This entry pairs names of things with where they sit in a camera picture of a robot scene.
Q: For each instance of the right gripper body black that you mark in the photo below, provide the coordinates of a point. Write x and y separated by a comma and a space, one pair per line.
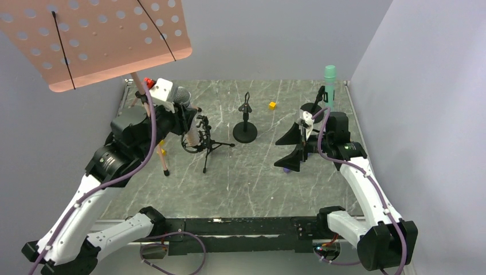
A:
304, 142

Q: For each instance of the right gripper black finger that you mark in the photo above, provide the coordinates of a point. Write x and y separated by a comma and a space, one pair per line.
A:
293, 136
292, 161

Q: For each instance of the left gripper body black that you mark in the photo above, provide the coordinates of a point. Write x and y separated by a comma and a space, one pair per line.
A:
182, 118

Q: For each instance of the glitter silver toy microphone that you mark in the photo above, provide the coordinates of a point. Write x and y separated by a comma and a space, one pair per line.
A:
183, 97

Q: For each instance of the black shock mount tripod stand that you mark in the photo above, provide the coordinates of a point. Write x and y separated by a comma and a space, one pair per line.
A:
206, 143

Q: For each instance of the black round-base clip mic stand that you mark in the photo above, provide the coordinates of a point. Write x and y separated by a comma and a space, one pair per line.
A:
245, 131

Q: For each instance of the teal toy microphone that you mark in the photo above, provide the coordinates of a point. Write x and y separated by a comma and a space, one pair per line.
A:
329, 84

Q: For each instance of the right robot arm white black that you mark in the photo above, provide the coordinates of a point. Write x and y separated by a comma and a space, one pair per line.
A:
384, 239

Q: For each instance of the pink perforated music stand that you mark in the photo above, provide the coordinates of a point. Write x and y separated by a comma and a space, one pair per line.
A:
73, 44

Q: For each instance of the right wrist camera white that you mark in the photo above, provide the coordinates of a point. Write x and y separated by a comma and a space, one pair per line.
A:
305, 124

